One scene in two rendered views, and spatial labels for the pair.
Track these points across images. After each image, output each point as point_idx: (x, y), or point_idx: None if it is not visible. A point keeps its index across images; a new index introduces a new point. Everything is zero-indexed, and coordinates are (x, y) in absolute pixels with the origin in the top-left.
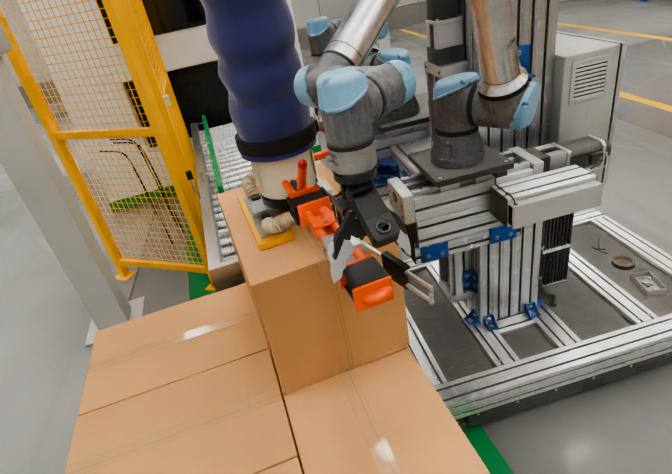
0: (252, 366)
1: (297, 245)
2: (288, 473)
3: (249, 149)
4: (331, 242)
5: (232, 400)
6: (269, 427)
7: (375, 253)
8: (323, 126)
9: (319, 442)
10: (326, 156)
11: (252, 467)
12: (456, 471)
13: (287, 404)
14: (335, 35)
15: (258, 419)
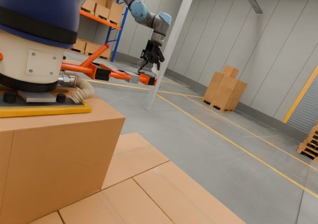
0: (78, 215)
1: (85, 101)
2: (139, 178)
3: (73, 37)
4: (152, 68)
5: (109, 218)
6: (122, 191)
7: (137, 73)
8: (165, 29)
9: (124, 170)
10: (163, 38)
11: (142, 192)
12: (122, 140)
13: (107, 186)
14: None
15: (119, 197)
